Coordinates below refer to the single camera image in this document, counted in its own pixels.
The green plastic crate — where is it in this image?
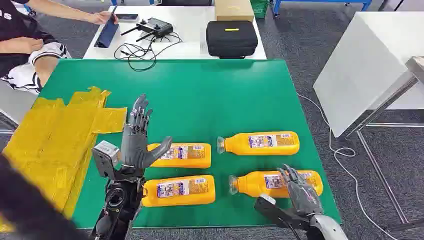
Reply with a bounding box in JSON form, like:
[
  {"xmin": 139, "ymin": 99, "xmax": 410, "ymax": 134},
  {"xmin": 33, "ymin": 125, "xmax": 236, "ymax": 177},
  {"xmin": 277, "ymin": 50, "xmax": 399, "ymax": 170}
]
[{"xmin": 249, "ymin": 0, "xmax": 270, "ymax": 19}]

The black smartphone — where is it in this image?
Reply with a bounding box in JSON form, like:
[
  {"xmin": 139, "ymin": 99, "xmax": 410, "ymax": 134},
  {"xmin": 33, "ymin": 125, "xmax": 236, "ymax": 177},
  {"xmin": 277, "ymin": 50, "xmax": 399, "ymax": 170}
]
[{"xmin": 115, "ymin": 13, "xmax": 139, "ymax": 22}]

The person's left hand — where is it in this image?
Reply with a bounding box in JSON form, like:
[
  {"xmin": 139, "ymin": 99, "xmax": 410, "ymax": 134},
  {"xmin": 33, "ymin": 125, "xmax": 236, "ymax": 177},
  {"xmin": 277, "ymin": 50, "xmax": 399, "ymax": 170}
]
[{"xmin": 89, "ymin": 10, "xmax": 119, "ymax": 26}]

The cardboard box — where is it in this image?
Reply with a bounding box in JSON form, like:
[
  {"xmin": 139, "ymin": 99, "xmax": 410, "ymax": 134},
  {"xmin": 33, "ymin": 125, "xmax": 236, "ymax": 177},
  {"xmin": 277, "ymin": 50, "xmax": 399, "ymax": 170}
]
[{"xmin": 214, "ymin": 0, "xmax": 255, "ymax": 23}]

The white side table top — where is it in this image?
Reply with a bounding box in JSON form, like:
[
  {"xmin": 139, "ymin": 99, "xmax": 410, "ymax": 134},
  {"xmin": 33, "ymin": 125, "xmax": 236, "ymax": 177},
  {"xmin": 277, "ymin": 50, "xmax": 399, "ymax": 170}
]
[{"xmin": 312, "ymin": 11, "xmax": 424, "ymax": 138}]

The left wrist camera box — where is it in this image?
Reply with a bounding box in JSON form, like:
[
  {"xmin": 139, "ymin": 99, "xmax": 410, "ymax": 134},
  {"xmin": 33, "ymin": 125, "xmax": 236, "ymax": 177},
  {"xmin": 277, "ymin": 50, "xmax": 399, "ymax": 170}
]
[{"xmin": 91, "ymin": 140, "xmax": 122, "ymax": 181}]

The yellow plastic sheet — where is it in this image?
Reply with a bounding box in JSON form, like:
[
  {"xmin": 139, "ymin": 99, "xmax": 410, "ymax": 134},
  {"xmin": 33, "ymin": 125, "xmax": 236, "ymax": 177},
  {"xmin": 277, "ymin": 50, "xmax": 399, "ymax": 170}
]
[{"xmin": 0, "ymin": 86, "xmax": 128, "ymax": 233}]

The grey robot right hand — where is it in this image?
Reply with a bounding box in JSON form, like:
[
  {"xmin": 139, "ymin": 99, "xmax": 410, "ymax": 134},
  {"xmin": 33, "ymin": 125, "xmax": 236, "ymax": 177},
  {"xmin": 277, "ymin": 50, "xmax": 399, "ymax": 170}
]
[{"xmin": 276, "ymin": 164, "xmax": 324, "ymax": 218}]

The person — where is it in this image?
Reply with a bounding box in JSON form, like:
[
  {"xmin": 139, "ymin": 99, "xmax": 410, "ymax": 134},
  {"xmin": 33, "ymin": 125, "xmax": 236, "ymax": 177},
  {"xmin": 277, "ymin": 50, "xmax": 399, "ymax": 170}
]
[{"xmin": 0, "ymin": 0, "xmax": 119, "ymax": 95}]

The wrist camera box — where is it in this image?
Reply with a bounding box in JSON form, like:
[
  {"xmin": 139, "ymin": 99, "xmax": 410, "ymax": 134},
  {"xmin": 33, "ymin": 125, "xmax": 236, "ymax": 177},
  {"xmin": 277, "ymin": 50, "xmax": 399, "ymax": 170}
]
[
  {"xmin": 91, "ymin": 140, "xmax": 122, "ymax": 181},
  {"xmin": 254, "ymin": 194, "xmax": 311, "ymax": 231}
]

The person's right hand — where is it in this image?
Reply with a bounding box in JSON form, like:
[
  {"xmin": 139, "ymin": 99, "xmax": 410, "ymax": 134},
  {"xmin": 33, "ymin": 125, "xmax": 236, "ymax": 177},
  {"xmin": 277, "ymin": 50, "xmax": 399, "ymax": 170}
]
[{"xmin": 19, "ymin": 37, "xmax": 45, "ymax": 54}]

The black cable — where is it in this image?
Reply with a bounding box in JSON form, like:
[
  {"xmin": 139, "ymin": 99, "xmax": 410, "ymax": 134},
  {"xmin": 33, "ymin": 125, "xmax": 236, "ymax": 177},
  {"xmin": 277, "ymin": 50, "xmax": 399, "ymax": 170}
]
[{"xmin": 113, "ymin": 31, "xmax": 184, "ymax": 72}]

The dark blue tablet case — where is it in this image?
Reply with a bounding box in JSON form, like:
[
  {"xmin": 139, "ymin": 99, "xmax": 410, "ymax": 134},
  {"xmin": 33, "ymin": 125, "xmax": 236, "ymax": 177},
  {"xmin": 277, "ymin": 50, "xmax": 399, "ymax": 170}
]
[{"xmin": 94, "ymin": 6, "xmax": 120, "ymax": 49}]

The blue metal frame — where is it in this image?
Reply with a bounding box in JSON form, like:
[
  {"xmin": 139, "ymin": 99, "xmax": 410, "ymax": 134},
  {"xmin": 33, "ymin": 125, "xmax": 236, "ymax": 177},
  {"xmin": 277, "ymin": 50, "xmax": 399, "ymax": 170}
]
[{"xmin": 272, "ymin": 0, "xmax": 374, "ymax": 17}]

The black remote controller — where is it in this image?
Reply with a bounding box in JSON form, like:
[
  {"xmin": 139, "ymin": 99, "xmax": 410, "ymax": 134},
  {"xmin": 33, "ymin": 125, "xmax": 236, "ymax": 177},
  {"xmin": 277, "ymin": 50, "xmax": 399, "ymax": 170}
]
[{"xmin": 120, "ymin": 17, "xmax": 174, "ymax": 43}]

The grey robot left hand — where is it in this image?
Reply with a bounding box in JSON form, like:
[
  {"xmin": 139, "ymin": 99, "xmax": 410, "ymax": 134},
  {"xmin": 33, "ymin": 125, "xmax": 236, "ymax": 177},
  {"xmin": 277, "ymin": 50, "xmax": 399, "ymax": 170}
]
[{"xmin": 119, "ymin": 93, "xmax": 173, "ymax": 170}]

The black carry case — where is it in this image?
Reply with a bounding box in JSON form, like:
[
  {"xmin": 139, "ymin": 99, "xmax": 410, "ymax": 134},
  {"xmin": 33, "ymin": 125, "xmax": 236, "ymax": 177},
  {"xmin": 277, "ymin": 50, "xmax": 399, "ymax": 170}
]
[{"xmin": 205, "ymin": 20, "xmax": 259, "ymax": 60}]

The dark robot body shell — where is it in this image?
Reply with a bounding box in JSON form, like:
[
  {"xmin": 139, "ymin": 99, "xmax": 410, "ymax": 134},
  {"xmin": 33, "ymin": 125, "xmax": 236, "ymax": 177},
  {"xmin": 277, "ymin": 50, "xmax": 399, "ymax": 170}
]
[{"xmin": 0, "ymin": 153, "xmax": 80, "ymax": 240}]

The steel table frame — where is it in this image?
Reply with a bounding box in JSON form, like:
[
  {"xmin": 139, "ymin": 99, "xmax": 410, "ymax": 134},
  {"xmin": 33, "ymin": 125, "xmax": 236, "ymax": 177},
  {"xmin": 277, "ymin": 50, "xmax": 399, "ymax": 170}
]
[{"xmin": 344, "ymin": 56, "xmax": 424, "ymax": 233}]

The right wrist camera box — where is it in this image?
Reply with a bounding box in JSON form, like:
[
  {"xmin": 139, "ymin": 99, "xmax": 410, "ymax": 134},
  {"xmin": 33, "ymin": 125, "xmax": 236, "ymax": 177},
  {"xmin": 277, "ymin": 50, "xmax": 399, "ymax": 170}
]
[{"xmin": 254, "ymin": 194, "xmax": 311, "ymax": 231}]

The white floor cable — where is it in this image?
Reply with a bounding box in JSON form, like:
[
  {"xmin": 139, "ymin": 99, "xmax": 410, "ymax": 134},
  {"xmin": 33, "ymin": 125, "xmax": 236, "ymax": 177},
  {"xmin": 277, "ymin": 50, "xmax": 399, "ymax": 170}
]
[{"xmin": 296, "ymin": 92, "xmax": 398, "ymax": 240}]

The orange drink bottle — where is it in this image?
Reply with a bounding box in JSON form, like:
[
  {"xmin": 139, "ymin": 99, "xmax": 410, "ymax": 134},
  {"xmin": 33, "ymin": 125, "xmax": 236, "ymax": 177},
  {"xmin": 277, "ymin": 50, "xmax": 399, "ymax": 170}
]
[
  {"xmin": 147, "ymin": 143, "xmax": 212, "ymax": 169},
  {"xmin": 141, "ymin": 175, "xmax": 216, "ymax": 208},
  {"xmin": 228, "ymin": 170, "xmax": 324, "ymax": 199},
  {"xmin": 216, "ymin": 131, "xmax": 300, "ymax": 157}
]

